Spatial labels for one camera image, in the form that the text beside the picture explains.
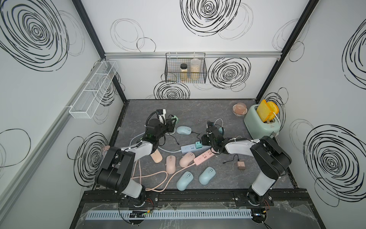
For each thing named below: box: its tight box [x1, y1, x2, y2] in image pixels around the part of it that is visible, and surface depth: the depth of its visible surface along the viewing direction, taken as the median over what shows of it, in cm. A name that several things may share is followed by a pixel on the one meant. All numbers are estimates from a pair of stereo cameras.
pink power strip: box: [193, 148, 215, 166], surface depth 88 cm
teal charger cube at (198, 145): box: [195, 141, 203, 149], surface depth 89 cm
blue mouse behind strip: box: [176, 125, 193, 136], surface depth 101 cm
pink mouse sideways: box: [179, 151, 196, 168], surface depth 88 cm
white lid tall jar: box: [190, 58, 202, 81], surface depth 87 cm
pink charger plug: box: [236, 161, 246, 170], surface depth 84 cm
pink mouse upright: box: [165, 155, 177, 175], surface depth 86 cm
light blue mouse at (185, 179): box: [176, 171, 194, 192], surface depth 80 cm
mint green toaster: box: [244, 104, 281, 140], surface depth 88 cm
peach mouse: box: [150, 148, 163, 164], surface depth 89 cm
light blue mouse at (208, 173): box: [198, 166, 217, 186], surface depth 82 cm
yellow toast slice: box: [256, 99, 280, 123], surface depth 88 cm
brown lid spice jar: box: [180, 62, 188, 82], surface depth 88 cm
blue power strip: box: [180, 144, 212, 155], surface depth 91 cm
